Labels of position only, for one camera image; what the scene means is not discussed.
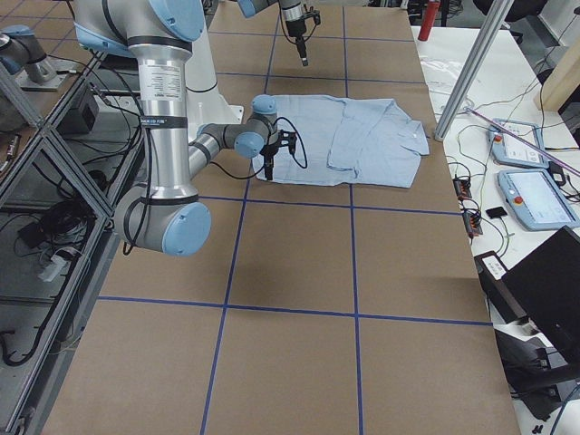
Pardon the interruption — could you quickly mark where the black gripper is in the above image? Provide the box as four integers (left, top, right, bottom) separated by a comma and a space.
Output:
285, 18, 309, 66
261, 145, 278, 181

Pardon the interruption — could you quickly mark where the light blue button shirt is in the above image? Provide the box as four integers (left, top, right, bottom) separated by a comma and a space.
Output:
273, 95, 430, 189

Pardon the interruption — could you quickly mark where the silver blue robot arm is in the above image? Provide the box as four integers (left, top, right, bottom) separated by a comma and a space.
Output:
74, 1, 278, 256
237, 0, 311, 66

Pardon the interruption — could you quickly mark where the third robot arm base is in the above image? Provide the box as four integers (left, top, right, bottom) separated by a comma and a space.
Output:
1, 24, 78, 92

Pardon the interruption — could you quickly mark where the red cylinder bottle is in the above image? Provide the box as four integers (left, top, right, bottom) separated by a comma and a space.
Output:
418, 0, 440, 42

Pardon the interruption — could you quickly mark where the clear plastic bag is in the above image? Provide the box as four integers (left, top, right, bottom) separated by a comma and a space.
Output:
419, 55, 463, 94

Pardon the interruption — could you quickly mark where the brown paper table cover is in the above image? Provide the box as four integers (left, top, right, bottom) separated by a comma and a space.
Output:
38, 5, 523, 435

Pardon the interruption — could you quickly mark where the grey box under rack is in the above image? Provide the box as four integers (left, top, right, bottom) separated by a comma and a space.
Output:
57, 87, 99, 135

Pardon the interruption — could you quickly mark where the red black electronics board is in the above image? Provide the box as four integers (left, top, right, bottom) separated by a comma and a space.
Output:
452, 177, 472, 200
461, 208, 483, 239

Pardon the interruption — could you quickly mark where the upper blue teach pendant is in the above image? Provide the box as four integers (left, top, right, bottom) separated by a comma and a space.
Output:
488, 118, 549, 169

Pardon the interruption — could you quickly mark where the blue teach pendant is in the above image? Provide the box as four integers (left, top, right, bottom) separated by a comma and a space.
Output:
497, 169, 579, 231
488, 118, 549, 169

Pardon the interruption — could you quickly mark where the small black square pad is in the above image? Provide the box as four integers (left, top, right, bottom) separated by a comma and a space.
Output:
486, 207, 508, 219

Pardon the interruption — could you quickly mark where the white power strip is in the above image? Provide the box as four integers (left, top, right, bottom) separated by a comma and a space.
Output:
38, 253, 70, 283

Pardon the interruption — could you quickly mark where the purple grabber stick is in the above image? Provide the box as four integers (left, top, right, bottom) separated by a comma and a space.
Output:
470, 107, 580, 176

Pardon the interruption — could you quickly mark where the black power box with label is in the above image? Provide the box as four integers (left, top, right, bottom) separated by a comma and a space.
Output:
474, 251, 529, 323

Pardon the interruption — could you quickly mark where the wooden beam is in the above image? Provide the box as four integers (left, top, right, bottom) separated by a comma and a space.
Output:
539, 0, 580, 112

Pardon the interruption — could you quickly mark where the lower blue teach pendant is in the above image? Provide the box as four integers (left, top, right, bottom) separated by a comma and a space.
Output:
497, 169, 579, 231

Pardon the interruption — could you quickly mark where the black monitor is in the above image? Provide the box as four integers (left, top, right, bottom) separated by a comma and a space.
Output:
502, 227, 579, 363

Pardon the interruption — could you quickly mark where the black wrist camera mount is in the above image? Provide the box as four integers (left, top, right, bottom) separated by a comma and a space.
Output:
276, 130, 298, 154
302, 5, 321, 26

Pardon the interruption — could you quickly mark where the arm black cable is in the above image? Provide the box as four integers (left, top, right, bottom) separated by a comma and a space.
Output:
121, 116, 310, 257

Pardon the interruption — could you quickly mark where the aluminium frame post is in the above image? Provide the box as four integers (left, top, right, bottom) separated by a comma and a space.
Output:
434, 0, 513, 141

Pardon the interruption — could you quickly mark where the aluminium frame rack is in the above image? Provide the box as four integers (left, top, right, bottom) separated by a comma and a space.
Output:
1, 53, 143, 434

